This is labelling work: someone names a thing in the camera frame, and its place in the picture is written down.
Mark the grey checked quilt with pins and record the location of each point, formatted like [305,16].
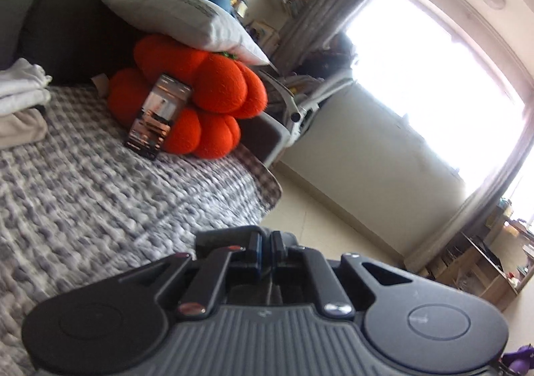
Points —
[104,201]

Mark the dark grey sofa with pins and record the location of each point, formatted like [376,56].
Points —
[54,17]

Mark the white pillow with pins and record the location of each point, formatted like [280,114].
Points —
[187,13]

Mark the orange tomato plush cushion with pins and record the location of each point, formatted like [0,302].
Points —
[225,84]

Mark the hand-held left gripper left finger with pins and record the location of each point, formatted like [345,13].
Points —
[250,253]

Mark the purple object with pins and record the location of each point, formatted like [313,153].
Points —
[519,359]

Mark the grey curtain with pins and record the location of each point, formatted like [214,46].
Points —
[467,213]
[325,9]

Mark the folded white clothes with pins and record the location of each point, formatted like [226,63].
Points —
[21,86]

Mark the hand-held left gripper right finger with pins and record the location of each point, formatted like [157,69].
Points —
[280,254]

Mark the black smartphone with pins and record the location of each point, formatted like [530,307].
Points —
[158,117]

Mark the wooden shelf unit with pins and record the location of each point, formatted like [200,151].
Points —
[475,263]

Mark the white office chair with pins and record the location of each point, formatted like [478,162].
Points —
[308,98]

